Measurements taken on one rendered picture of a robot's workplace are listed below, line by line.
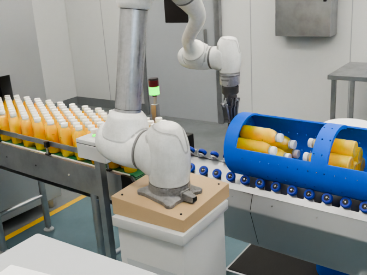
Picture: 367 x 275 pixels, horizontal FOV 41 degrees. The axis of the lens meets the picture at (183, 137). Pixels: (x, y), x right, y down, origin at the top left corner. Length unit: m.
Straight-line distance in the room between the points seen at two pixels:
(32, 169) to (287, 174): 1.66
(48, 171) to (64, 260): 2.23
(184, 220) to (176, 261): 0.17
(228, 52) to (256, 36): 3.76
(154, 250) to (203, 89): 4.62
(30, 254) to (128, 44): 1.13
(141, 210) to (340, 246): 0.82
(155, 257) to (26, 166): 1.51
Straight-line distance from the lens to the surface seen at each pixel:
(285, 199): 2.12
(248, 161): 2.11
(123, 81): 1.82
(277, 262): 3.13
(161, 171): 1.74
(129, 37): 1.80
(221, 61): 2.14
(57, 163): 2.89
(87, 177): 2.72
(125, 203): 1.83
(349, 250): 2.09
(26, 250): 0.82
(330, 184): 1.98
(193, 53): 2.15
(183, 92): 6.48
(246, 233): 2.34
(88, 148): 2.45
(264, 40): 5.84
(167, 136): 1.71
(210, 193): 1.86
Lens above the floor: 1.84
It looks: 18 degrees down
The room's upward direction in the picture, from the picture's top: 4 degrees counter-clockwise
